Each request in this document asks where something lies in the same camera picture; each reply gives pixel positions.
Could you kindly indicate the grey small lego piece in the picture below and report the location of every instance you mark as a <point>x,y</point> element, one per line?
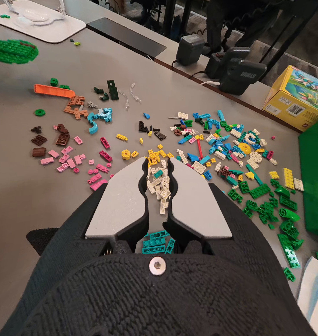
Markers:
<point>92,105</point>

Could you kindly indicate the white lego plate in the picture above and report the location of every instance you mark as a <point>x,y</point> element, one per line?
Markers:
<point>298,184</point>

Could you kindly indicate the brown curved lego brick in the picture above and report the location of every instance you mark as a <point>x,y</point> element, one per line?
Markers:
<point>39,152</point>

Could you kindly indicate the dark brown small lego piece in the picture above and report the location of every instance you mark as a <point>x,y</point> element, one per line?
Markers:
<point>36,129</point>

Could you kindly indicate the blue small lego slope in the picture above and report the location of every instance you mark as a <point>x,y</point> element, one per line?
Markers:
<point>146,116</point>

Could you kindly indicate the pale blue paper sheets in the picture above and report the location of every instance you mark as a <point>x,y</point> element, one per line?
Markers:
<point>314,288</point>

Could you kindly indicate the long yellow lego plate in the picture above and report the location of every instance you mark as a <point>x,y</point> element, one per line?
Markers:
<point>289,178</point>

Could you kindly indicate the magenta lego brick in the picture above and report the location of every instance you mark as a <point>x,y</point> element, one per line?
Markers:
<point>105,156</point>
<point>105,142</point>

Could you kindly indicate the orange brick separator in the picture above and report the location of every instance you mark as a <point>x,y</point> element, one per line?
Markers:
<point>53,91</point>

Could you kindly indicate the black battery charger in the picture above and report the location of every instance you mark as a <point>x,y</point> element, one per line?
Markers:
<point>224,61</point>

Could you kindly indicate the short yellow lego plate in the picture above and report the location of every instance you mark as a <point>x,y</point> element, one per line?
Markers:
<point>274,175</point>

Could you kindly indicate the pile of green lego pieces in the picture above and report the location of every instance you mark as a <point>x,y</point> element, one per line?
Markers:
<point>264,191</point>

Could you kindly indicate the wooden booklet stand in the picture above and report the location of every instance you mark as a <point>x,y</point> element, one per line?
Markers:
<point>56,26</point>

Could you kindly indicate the dark brown square lego plate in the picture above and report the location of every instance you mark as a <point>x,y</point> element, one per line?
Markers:
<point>39,140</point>

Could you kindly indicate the group of yellow lego pieces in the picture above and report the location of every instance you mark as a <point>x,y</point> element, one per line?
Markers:
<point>153,153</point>

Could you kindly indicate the dark green small lego piece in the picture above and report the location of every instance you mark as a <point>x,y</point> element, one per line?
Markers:
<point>104,96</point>
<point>98,90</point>

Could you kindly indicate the yellow lego box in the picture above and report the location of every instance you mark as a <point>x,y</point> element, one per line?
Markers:
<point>287,102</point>

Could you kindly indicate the green cube lego brick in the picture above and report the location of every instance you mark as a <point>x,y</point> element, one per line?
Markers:
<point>54,82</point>
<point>64,87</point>

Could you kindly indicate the pile of pink lego pieces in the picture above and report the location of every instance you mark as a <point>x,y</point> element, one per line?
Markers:
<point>69,160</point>

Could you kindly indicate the green round lego piece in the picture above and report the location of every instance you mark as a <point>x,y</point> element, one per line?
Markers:
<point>39,112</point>

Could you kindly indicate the large green sheet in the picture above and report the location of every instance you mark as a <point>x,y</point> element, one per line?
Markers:
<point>314,170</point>

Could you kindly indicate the brown lego wedge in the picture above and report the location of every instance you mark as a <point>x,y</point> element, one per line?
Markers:
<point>62,128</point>

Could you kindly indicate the green angled lego piece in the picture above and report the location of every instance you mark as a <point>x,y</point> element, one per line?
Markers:
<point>5,16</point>

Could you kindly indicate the pile of white lego pieces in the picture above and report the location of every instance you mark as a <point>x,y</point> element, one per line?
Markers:
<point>159,186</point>

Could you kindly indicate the dark grey battery charger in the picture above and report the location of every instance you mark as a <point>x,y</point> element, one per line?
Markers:
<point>240,78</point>

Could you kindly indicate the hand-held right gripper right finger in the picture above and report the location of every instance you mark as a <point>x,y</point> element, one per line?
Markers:
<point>198,207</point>

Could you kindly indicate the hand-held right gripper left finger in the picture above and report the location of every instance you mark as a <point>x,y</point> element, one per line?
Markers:
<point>116,207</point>

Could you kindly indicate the pile of mixed colourful pieces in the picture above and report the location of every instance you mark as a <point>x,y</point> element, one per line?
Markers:
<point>227,147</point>

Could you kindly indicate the green lego baseplate build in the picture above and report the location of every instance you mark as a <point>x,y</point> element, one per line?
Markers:
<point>14,51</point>

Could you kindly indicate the clear curved lego piece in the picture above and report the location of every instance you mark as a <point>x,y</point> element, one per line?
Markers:
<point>124,98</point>
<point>134,93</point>

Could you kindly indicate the teal lego plate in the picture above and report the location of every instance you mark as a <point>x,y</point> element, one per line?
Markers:
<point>153,242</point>
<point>159,234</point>
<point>170,245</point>
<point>153,250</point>

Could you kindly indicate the dark green lego panel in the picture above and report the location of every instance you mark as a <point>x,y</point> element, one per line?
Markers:
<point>113,90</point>

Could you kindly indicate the reddish brown lego plate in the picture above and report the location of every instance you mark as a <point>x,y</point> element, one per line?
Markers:
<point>63,139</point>

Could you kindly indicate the cluster of azure curved pieces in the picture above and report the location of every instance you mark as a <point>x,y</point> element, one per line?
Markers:
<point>99,118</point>

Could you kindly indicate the heap of terracotta lego plates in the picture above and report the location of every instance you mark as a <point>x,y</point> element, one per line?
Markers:
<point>76,110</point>

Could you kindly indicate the cluster of black lego pieces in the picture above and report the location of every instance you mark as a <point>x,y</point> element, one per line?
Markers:
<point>159,135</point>

